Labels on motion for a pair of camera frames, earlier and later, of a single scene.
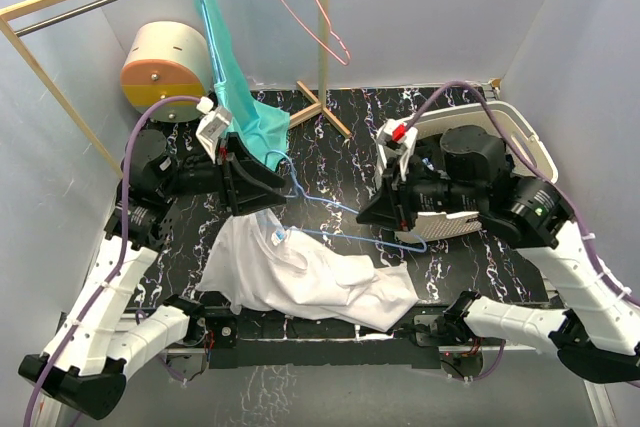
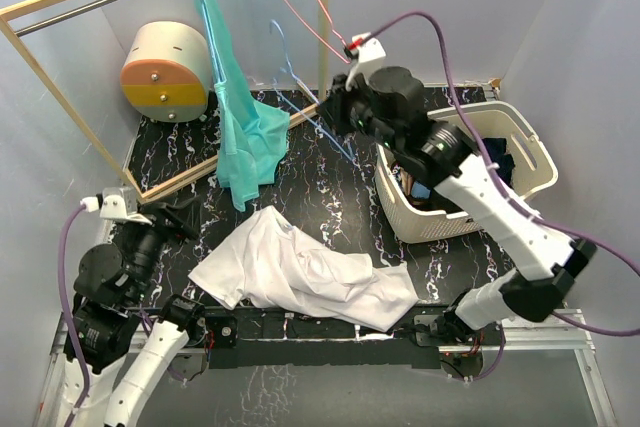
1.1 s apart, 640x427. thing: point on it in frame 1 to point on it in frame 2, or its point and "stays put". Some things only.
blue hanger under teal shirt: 208,21 stays put
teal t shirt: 261,129 stays put
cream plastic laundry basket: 496,119 stays put
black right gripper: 392,209 to 334,106
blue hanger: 304,195 to 308,90
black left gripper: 245,198 to 181,226
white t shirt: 256,264 stays put
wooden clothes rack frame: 11,10 stays put
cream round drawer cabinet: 165,59 stays put
